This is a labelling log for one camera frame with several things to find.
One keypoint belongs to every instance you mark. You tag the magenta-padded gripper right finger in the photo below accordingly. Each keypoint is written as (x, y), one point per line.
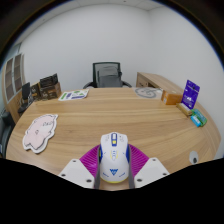
(151, 171)

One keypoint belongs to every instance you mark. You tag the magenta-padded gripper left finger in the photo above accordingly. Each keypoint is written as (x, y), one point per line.
(76, 171)

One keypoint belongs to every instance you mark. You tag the white blue computer mouse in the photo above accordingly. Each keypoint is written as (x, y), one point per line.
(114, 160)

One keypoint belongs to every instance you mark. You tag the pink pig-shaped mouse pad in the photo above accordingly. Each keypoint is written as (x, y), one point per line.
(40, 131)

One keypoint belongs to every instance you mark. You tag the white round disc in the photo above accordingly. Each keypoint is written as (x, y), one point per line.
(194, 157)

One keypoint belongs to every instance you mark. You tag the blue small box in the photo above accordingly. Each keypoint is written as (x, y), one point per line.
(195, 121)

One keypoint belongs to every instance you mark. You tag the tan flat box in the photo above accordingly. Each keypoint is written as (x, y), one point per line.
(183, 109)

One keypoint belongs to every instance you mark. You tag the green box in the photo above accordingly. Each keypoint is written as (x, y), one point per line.
(201, 116)

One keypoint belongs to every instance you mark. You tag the orange-brown wooden box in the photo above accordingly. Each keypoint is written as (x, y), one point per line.
(171, 97)

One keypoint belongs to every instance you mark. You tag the printed paper sheet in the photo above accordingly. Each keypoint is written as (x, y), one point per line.
(74, 94)

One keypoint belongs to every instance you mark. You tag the dark armchair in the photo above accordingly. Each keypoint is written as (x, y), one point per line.
(6, 130)

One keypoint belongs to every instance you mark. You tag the large brown printed carton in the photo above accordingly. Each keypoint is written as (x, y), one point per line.
(51, 91)

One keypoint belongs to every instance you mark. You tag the purple card package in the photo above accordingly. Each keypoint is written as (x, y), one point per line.
(191, 94)

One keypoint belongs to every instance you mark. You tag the small brown printed carton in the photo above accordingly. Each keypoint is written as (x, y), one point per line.
(36, 91)

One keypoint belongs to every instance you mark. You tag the small black chair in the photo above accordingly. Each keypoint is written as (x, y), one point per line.
(25, 96)

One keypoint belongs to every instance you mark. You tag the wooden side desk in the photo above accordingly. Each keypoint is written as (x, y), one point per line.
(156, 80)

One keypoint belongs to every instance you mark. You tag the black box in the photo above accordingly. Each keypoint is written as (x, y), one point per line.
(48, 80)

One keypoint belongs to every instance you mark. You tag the black mesh office chair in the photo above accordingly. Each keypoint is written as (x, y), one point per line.
(108, 76)

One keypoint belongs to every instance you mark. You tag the wooden shelf unit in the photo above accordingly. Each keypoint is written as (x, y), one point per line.
(11, 80)

